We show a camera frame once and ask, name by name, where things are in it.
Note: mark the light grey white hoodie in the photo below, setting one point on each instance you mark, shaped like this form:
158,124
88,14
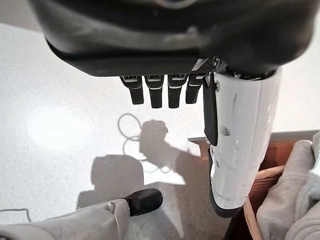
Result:
287,200

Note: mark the robot left hand black glove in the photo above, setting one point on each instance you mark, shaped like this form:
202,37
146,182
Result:
150,37

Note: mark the dark brown wooden stand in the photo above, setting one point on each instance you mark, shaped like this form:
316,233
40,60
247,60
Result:
275,150

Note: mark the silver robot left leg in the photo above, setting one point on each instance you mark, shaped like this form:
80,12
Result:
75,222

